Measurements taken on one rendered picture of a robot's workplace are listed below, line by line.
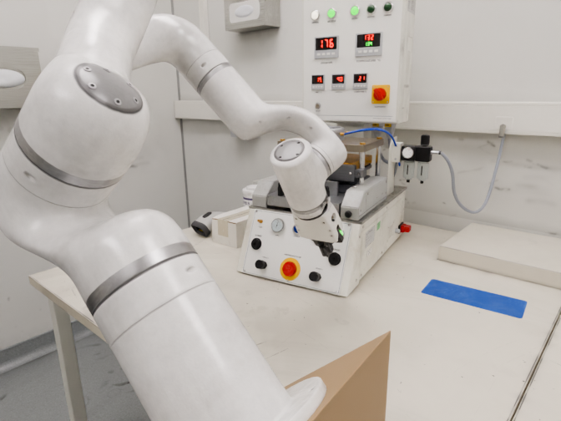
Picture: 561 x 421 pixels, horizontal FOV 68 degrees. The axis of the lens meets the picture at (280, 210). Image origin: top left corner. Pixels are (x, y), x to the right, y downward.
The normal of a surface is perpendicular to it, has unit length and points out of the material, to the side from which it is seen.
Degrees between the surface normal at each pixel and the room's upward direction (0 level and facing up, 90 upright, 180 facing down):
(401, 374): 0
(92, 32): 33
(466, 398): 0
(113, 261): 63
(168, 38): 79
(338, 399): 90
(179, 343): 54
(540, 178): 90
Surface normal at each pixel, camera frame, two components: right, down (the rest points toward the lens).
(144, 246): 0.38, -0.49
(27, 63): 0.75, 0.17
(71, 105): 0.12, -0.07
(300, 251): -0.46, -0.18
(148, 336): -0.15, -0.14
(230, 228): -0.59, 0.22
